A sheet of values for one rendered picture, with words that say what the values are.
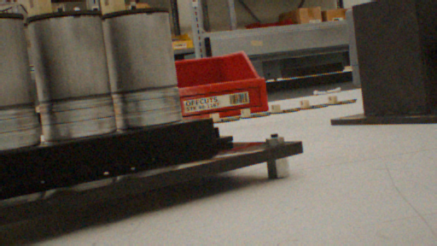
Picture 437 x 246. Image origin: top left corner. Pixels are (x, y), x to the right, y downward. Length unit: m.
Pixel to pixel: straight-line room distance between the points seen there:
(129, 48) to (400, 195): 0.11
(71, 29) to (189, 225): 0.09
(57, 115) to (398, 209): 0.12
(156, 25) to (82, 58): 0.03
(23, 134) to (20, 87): 0.01
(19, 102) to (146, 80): 0.05
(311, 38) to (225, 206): 2.84
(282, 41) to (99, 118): 2.73
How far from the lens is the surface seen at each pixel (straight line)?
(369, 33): 0.39
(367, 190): 0.19
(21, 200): 0.18
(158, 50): 0.24
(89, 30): 0.23
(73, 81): 0.23
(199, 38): 2.82
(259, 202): 0.19
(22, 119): 0.22
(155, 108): 0.24
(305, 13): 5.04
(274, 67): 3.05
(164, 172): 0.19
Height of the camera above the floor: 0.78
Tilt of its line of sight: 3 degrees down
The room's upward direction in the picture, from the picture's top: 7 degrees counter-clockwise
